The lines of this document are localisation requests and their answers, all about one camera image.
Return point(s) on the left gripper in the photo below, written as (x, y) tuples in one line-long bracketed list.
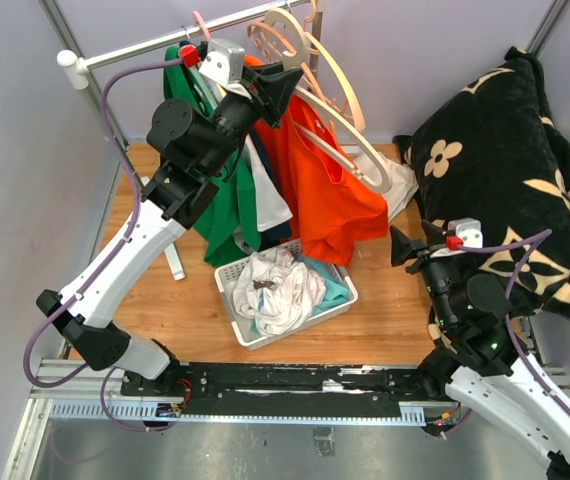
[(271, 98)]

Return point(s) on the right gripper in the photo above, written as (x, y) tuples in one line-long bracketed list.
[(401, 246)]

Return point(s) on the beige hanger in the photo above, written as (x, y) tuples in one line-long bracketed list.
[(337, 138)]

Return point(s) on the orange t shirt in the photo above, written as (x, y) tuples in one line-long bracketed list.
[(332, 210)]

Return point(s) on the white and pink shirt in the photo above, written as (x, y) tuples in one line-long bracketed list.
[(277, 292)]

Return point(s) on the cream hanger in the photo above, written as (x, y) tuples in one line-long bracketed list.
[(349, 108)]

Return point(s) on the teal t shirt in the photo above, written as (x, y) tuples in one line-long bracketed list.
[(336, 293)]

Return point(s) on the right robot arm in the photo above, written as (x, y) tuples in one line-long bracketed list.
[(478, 360)]

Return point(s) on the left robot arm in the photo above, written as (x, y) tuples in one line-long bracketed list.
[(194, 151)]

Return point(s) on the green hanger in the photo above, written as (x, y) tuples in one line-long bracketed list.
[(201, 92)]

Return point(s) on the pink hanger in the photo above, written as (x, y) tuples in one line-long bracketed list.
[(201, 24)]

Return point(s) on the white and navy shirt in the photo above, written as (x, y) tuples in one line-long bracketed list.
[(273, 213)]

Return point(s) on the green t shirt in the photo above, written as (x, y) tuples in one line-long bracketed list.
[(229, 224)]

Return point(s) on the folded white cloth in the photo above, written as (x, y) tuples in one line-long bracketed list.
[(403, 182)]

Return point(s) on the black floral blanket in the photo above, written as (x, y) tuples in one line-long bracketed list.
[(492, 153)]

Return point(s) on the white plastic basket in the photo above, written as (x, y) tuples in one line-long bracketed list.
[(244, 329)]

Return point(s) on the metal clothes rack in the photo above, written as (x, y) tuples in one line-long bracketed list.
[(79, 69)]

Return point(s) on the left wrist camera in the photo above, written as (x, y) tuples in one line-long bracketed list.
[(221, 61)]

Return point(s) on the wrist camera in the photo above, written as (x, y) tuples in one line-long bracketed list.
[(221, 61), (449, 238)]

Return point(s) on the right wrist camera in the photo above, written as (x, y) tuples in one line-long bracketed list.
[(449, 238)]

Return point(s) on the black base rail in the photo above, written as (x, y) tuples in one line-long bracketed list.
[(287, 390)]

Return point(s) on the aluminium frame post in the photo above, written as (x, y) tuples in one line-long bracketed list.
[(551, 19)]

